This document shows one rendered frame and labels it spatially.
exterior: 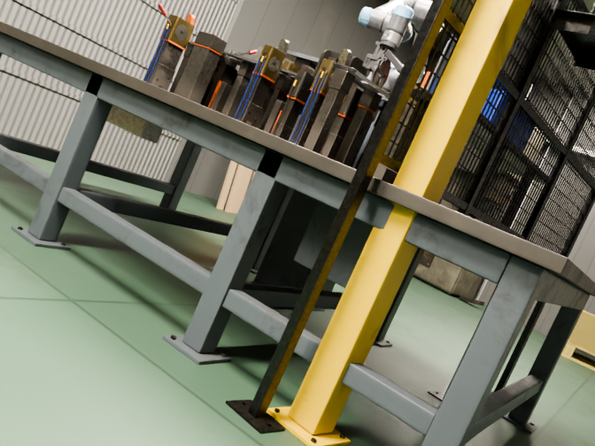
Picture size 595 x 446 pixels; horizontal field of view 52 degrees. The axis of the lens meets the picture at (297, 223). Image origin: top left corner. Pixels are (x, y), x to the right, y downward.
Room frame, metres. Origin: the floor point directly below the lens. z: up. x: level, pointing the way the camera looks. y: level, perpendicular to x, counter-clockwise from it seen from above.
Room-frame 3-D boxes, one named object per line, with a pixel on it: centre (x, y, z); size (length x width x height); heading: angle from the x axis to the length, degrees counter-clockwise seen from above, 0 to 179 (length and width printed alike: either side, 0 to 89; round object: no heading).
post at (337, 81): (2.00, 0.05, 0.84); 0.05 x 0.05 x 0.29; 52
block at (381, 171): (2.12, -0.19, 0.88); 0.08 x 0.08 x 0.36; 52
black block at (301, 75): (2.37, 0.21, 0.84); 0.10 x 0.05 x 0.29; 142
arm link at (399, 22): (2.41, -0.04, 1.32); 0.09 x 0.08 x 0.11; 165
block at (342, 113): (2.19, 0.01, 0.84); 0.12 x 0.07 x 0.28; 142
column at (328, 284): (3.19, -0.12, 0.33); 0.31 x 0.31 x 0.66; 60
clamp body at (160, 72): (2.89, 0.89, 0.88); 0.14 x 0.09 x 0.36; 142
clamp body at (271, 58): (2.50, 0.38, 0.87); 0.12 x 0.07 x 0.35; 142
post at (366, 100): (2.14, -0.06, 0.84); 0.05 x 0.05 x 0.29; 52
